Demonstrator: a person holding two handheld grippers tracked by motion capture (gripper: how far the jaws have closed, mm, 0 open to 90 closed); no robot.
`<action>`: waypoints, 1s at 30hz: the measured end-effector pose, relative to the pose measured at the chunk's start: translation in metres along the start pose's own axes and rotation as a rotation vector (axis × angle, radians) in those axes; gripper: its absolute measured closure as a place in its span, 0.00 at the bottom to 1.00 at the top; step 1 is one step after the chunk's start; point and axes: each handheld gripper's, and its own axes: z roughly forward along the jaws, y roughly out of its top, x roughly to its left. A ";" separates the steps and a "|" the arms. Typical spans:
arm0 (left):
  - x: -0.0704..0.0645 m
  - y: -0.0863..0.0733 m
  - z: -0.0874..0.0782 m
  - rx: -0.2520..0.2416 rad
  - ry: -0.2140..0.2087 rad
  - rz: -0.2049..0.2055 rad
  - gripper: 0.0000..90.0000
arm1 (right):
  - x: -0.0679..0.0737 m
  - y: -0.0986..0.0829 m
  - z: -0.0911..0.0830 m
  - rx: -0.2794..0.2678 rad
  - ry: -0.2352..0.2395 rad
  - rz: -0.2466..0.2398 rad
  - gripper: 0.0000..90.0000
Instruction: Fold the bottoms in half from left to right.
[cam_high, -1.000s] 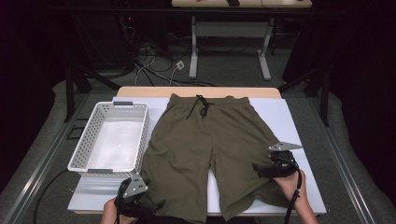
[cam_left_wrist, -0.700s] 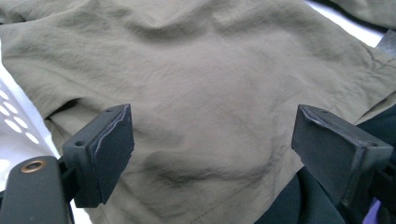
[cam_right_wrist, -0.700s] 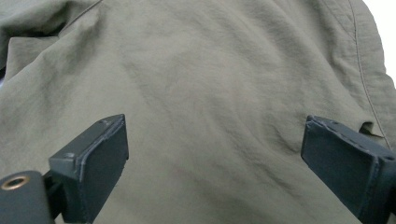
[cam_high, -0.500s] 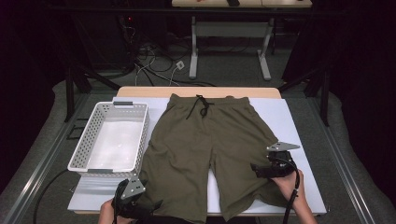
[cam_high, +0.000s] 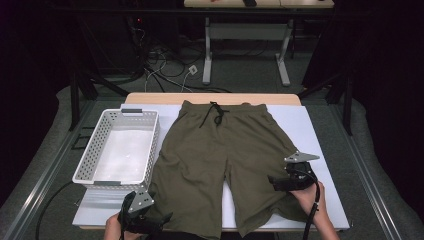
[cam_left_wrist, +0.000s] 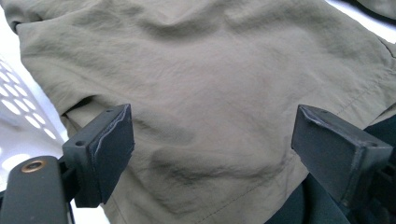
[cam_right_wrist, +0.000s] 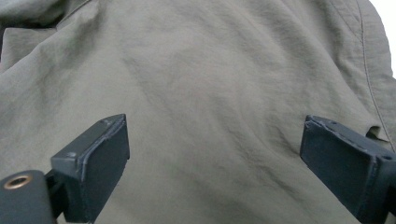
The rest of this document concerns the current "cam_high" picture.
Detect thick black floor cable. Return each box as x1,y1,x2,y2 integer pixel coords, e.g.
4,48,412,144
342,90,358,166
34,180,74,240

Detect olive green shorts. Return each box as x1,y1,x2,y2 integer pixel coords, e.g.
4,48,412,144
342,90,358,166
146,99,309,240

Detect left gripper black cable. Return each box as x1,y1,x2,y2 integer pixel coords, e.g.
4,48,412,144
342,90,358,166
118,199,129,240

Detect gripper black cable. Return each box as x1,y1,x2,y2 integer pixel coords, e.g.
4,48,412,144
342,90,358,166
289,168,322,240
118,199,129,240

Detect black metal crossbar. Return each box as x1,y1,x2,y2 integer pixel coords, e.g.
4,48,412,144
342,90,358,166
43,7,371,18

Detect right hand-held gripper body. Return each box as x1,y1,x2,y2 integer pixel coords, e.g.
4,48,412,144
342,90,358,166
284,151,320,192

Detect black metal stand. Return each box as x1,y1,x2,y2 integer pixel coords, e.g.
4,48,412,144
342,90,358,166
298,71,354,136
68,66,129,132

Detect person's left hand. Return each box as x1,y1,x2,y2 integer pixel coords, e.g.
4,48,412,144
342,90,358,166
103,213,144,240

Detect aluminium floor rail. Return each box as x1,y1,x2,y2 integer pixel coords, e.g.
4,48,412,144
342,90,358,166
328,103,401,240
3,99,98,240

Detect person's right hand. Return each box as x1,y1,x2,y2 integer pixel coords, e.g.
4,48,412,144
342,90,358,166
289,181,326,223

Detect thin black floor cable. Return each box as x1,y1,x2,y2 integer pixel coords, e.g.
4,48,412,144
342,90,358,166
146,66,233,94

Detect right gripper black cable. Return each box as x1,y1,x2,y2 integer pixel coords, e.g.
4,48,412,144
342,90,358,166
289,168,322,240

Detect black curtain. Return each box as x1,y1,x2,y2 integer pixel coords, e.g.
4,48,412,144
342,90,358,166
0,0,81,206
301,0,424,221

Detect white perforated plastic basket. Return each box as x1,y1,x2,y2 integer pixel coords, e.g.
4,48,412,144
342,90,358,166
71,108,161,192

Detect wooden desk with white legs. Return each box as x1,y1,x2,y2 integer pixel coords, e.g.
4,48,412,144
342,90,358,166
183,0,335,88

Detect white floor cable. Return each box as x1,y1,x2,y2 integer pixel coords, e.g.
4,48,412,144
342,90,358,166
144,53,168,93

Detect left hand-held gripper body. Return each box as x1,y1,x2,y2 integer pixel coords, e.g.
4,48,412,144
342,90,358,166
118,190,163,234

